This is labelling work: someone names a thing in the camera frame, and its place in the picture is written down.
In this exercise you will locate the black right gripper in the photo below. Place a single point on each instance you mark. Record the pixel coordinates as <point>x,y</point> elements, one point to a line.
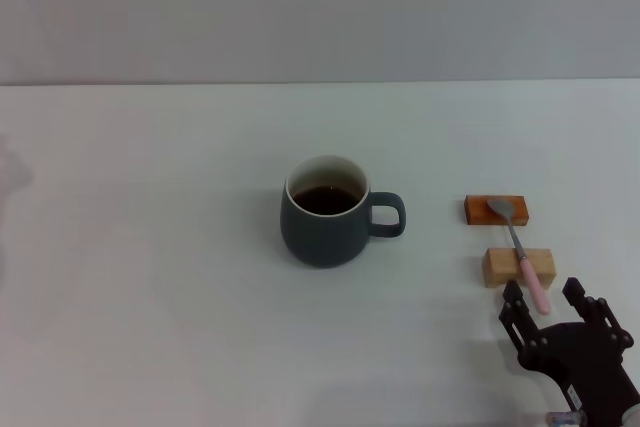
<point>575,362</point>

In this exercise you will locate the dark grey ceramic coffee mug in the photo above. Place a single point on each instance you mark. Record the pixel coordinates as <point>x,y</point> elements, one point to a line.
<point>320,237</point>

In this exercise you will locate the light wooden arch block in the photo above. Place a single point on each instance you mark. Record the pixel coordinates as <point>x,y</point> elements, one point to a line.
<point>500,267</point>

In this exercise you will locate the dark brown wooden block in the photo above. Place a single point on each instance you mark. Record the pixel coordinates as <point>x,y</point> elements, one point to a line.
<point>475,212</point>

